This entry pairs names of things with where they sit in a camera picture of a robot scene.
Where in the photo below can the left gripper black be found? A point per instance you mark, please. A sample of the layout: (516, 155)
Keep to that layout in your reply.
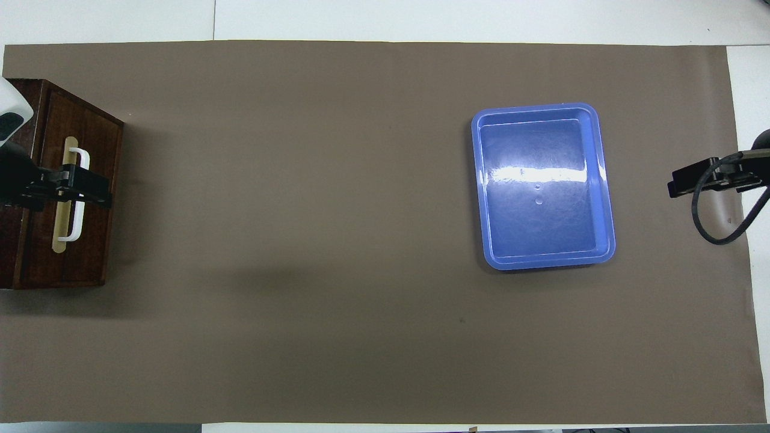
(18, 177)

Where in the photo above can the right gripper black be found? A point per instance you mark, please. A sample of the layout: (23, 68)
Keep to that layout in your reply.
(761, 141)

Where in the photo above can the dark wooden cabinet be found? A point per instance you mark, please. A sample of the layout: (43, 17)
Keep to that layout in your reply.
(9, 252)

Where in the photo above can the blue plastic tray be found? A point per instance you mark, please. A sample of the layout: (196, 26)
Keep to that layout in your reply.
(541, 186)

